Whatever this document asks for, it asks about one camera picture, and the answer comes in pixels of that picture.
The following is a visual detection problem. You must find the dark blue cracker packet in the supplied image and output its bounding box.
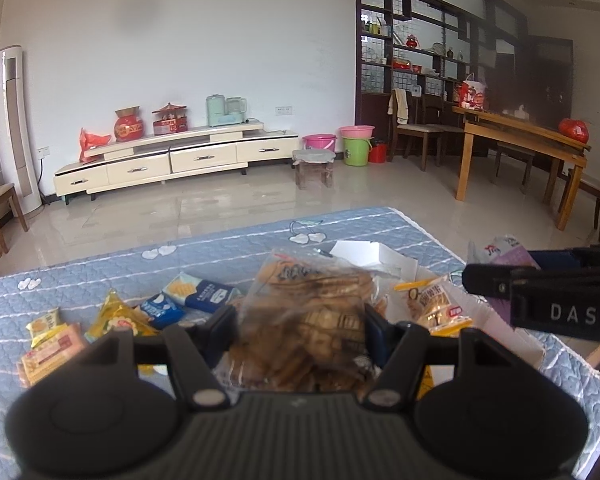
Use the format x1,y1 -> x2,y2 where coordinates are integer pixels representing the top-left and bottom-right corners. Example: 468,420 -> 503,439
162,272 -> 241,313

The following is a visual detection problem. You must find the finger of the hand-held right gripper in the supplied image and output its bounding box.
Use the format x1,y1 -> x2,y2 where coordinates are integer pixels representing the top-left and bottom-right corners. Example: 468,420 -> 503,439
527,247 -> 588,271
462,262 -> 515,303

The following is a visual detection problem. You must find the blue quilted mattress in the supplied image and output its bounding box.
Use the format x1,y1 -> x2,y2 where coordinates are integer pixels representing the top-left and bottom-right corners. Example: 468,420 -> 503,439
0,206 -> 600,411

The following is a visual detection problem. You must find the purple snack packet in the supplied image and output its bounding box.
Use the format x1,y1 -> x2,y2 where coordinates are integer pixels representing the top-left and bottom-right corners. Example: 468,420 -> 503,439
467,234 -> 543,330

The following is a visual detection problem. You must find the brown cushioned wooden chair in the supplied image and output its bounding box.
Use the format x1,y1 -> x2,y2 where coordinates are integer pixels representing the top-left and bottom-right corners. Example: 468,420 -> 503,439
390,87 -> 465,171

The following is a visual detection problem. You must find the light wooden chair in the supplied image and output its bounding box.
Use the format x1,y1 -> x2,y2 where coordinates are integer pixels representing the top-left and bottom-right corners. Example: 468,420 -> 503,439
0,182 -> 29,259

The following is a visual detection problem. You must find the cream towel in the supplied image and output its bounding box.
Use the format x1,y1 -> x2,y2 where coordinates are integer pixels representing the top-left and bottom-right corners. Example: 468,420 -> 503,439
387,88 -> 410,125

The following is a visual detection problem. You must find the light blue white packet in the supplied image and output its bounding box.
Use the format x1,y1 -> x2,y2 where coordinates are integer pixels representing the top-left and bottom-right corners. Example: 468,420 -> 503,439
137,292 -> 186,324

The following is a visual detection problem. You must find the mint green kitchen appliance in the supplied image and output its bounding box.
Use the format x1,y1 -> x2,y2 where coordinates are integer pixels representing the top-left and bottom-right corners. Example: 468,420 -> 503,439
205,94 -> 248,127

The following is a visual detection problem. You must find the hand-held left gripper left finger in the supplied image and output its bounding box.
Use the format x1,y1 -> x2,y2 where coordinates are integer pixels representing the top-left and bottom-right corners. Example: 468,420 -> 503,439
75,305 -> 238,408

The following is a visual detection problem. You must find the green plastic bucket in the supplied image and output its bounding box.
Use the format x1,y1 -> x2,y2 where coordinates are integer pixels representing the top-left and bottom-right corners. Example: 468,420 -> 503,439
342,136 -> 372,167

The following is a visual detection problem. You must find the red round ornament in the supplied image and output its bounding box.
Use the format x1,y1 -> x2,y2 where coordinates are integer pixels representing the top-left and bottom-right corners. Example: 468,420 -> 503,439
559,118 -> 590,144

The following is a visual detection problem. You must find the wooden dining table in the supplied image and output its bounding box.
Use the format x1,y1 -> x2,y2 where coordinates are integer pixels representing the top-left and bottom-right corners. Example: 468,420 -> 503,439
452,105 -> 592,232

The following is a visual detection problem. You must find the yellow snack bag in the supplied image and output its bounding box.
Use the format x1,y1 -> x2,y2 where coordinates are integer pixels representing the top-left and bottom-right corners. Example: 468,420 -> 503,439
82,288 -> 162,345

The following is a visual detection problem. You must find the red pagoda gift box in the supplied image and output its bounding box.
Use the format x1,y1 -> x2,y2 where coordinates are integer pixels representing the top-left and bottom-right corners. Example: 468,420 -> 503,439
152,102 -> 188,135

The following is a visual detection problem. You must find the dark wooden shelf unit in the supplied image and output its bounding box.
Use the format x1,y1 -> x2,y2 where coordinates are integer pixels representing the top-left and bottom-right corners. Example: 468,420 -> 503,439
355,0 -> 576,161

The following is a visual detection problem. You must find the pink wafer packet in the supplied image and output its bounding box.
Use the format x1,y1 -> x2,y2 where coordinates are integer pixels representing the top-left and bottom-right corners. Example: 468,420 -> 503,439
17,322 -> 88,390

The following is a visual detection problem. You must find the white tower air conditioner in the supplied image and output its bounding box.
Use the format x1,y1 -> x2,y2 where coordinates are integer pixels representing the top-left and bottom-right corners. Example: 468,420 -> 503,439
0,46 -> 43,213

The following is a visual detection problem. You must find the clear bag of brown cookies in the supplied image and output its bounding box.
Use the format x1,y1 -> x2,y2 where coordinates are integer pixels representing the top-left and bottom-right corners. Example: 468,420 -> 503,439
227,249 -> 381,393

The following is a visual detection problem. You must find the red gold vase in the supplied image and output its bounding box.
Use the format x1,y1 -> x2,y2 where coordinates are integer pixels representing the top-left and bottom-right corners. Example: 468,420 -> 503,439
114,106 -> 146,142

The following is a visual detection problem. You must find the red gift bag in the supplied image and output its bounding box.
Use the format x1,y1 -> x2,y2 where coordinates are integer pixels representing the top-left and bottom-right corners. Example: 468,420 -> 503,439
454,74 -> 487,111

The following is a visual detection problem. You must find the small wooden stool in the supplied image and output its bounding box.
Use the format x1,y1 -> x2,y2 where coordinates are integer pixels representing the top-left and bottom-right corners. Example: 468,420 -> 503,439
293,149 -> 335,191

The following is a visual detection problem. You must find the red plastic bag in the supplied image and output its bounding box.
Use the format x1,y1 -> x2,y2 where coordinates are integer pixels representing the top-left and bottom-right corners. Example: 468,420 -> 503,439
78,127 -> 112,163

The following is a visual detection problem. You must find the cream TV cabinet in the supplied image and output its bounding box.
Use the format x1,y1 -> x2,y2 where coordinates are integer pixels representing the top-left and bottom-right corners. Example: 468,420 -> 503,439
53,122 -> 299,206

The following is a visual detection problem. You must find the small cakes bag brown label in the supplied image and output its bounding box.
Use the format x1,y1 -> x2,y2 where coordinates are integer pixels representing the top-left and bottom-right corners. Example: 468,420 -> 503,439
394,277 -> 474,337

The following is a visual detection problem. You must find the white cardboard box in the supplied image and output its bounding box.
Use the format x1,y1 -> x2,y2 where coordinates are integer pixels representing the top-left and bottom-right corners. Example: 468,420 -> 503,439
330,240 -> 548,396

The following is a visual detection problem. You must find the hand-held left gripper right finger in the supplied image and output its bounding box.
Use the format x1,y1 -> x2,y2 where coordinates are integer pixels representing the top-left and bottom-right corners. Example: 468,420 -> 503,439
364,307 -> 518,407

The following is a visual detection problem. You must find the small yellow cracker packet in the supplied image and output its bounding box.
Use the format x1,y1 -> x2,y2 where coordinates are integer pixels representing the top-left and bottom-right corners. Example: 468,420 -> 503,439
26,308 -> 63,350

